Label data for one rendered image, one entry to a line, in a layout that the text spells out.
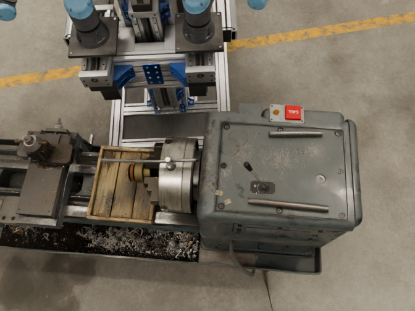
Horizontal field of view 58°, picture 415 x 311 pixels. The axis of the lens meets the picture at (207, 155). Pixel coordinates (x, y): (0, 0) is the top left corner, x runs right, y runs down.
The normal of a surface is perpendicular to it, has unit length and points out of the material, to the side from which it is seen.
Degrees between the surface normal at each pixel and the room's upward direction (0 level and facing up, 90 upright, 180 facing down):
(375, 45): 0
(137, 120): 0
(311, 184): 0
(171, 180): 28
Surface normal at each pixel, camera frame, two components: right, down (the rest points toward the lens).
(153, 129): -0.03, -0.37
